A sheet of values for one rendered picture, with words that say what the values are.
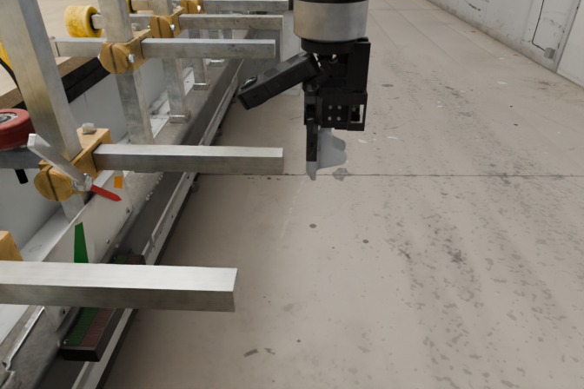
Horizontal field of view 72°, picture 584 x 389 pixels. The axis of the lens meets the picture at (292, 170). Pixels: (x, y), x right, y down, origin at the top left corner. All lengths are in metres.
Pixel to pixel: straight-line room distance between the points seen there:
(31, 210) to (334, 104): 0.66
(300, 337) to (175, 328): 0.42
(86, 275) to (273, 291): 1.15
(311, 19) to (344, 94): 0.10
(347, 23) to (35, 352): 0.54
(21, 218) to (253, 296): 0.87
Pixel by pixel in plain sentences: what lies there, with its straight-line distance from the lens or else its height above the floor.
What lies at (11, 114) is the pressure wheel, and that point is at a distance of 0.75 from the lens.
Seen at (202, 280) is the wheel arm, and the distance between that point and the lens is 0.41.
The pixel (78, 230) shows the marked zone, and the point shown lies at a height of 0.78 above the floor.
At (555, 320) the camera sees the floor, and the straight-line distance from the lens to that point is 1.72.
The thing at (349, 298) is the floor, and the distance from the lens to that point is 1.54.
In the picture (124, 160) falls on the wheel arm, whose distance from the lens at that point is 0.65.
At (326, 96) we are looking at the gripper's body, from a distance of 0.53.
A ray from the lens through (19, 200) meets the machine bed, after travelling 0.93.
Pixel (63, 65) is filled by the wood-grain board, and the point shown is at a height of 0.89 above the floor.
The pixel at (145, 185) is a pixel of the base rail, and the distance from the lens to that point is 0.87.
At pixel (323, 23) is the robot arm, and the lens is 0.49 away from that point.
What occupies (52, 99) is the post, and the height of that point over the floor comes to 0.96.
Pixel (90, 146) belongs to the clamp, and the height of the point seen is 0.87.
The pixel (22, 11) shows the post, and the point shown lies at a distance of 0.58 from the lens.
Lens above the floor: 1.15
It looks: 31 degrees down
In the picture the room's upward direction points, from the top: straight up
